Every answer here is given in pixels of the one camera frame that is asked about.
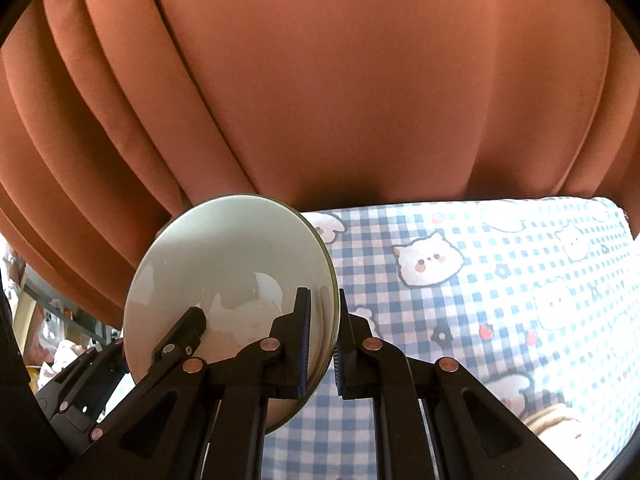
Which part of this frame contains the cluttered shelf at left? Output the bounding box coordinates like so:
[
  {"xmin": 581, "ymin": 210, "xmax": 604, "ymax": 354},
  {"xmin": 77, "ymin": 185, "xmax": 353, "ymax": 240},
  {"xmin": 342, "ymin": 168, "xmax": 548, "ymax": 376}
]
[{"xmin": 1, "ymin": 240, "xmax": 122, "ymax": 392}]

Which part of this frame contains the green floral bowl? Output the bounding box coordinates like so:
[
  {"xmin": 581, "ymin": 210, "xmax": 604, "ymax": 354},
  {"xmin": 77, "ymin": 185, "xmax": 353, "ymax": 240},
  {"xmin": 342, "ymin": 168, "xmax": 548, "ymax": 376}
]
[{"xmin": 121, "ymin": 193, "xmax": 343, "ymax": 436}]

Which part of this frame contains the round yellow floral plate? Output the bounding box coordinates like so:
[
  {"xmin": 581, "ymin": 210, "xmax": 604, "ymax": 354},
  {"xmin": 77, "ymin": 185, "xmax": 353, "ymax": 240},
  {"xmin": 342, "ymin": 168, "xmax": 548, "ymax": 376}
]
[{"xmin": 523, "ymin": 403, "xmax": 584, "ymax": 441}]

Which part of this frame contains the blue checkered bear tablecloth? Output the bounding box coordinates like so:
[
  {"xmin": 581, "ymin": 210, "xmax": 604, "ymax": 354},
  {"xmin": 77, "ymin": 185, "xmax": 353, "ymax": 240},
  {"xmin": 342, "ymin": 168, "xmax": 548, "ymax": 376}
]
[{"xmin": 261, "ymin": 195, "xmax": 640, "ymax": 480}]

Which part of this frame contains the orange curtain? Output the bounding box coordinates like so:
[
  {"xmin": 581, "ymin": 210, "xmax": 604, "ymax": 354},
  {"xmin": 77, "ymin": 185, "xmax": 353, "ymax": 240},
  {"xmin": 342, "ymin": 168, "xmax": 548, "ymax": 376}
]
[{"xmin": 1, "ymin": 0, "xmax": 639, "ymax": 325}]

